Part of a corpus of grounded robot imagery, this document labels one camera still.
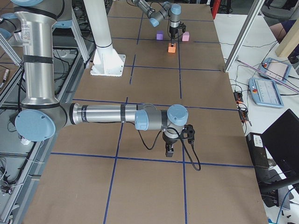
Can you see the orange foam cube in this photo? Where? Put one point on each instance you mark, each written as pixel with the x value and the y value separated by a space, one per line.
pixel 172 48

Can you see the near blue teach pendant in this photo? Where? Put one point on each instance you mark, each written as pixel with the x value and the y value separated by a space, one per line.
pixel 264 92

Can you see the blue teach pendant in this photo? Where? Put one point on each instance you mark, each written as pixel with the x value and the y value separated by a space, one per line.
pixel 264 92
pixel 276 69

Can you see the far blue teach pendant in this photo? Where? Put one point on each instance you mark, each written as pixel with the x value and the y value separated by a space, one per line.
pixel 276 69

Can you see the brown paper table cover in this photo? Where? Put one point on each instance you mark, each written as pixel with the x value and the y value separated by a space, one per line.
pixel 181 156

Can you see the pink foam cube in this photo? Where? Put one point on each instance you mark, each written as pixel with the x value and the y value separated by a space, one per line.
pixel 186 37

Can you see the purple foam cube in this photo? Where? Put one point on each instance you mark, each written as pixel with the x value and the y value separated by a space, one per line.
pixel 159 35

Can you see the black box with label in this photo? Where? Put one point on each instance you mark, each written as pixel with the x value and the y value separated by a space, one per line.
pixel 257 150

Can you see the aluminium frame post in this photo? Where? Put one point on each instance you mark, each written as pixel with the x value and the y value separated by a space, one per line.
pixel 255 9

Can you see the white pedestal column base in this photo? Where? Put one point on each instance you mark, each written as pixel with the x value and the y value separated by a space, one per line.
pixel 106 61

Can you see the black laptop monitor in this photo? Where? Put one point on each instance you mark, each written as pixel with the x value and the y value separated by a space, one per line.
pixel 281 139

